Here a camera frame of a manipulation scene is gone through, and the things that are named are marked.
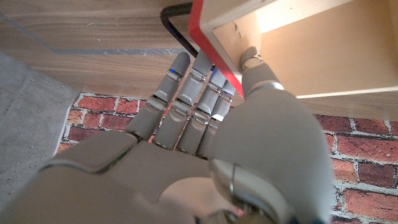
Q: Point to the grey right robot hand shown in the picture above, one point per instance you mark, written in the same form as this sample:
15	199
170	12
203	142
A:
267	140

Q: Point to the wooden drawer with red front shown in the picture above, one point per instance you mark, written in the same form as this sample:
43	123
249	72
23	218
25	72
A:
326	53

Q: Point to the red brick print backdrop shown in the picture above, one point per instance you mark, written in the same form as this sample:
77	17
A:
367	146

